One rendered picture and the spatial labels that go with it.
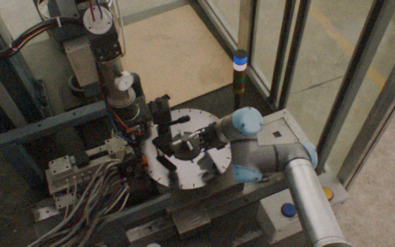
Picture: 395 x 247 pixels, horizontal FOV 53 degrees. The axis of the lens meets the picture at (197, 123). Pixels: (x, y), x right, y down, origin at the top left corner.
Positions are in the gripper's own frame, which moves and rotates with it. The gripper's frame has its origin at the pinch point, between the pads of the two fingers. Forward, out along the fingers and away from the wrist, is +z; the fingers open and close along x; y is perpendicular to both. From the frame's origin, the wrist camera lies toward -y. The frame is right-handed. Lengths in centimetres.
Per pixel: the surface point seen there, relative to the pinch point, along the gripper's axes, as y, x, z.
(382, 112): -28, 10, -48
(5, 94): 55, -42, 35
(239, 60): -16.7, -21.6, -10.5
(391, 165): -135, 47, 56
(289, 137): -30.8, 8.7, -1.9
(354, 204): -100, 59, 58
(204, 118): -5.7, -8.2, 7.7
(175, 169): 12.7, 5.8, 4.1
